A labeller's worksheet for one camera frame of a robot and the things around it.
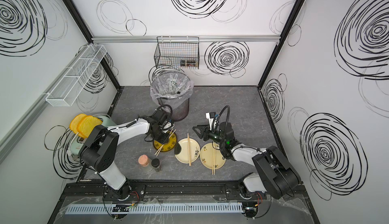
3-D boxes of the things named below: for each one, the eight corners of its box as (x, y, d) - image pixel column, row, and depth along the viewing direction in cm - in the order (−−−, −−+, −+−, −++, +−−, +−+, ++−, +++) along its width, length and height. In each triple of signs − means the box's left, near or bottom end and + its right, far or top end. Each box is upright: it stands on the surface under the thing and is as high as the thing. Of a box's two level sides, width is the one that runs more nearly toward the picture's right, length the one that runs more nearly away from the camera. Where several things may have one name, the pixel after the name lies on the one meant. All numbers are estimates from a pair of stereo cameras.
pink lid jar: (144, 172, 82) (138, 165, 73) (144, 163, 85) (138, 155, 76) (154, 169, 83) (149, 162, 74) (153, 160, 86) (148, 153, 77)
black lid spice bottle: (155, 171, 82) (150, 165, 74) (156, 164, 84) (152, 158, 76) (161, 171, 82) (158, 165, 74) (162, 164, 84) (159, 158, 76)
